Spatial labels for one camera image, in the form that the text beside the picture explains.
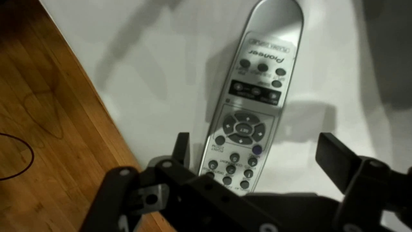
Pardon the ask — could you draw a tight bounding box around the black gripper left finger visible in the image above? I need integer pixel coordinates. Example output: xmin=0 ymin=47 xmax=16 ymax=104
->
xmin=79 ymin=131 xmax=192 ymax=232

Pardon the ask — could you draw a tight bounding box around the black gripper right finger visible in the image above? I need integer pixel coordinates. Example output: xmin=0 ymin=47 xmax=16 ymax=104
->
xmin=316 ymin=131 xmax=412 ymax=232

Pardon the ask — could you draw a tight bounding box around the silver Pioneer remote control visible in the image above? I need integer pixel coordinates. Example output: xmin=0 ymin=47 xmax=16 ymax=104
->
xmin=196 ymin=0 xmax=306 ymax=197

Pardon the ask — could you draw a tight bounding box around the white sofa seat cushion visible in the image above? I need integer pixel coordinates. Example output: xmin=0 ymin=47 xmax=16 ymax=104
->
xmin=40 ymin=0 xmax=412 ymax=232

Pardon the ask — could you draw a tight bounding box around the dark floor cable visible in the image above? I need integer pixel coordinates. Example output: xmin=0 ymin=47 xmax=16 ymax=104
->
xmin=0 ymin=131 xmax=36 ymax=182

